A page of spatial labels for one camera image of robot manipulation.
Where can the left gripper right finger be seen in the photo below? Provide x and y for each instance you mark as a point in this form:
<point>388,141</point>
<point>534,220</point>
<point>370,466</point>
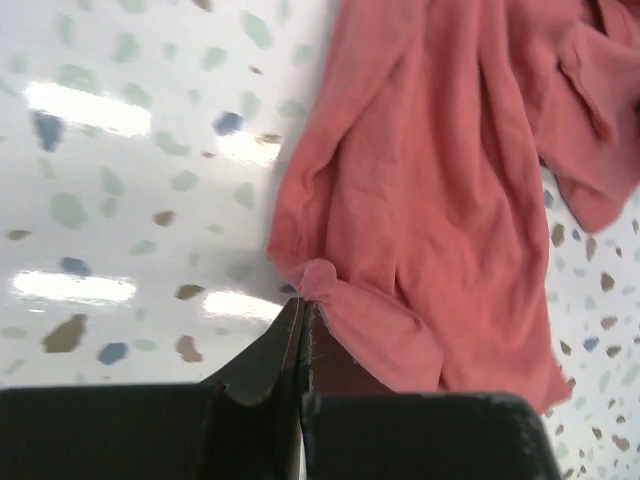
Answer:
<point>356,428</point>

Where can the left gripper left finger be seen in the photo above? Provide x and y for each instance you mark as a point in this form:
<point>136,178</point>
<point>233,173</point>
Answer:
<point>238,423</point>

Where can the salmon pink t shirt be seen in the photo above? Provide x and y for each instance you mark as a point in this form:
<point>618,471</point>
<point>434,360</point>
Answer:
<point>412,209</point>

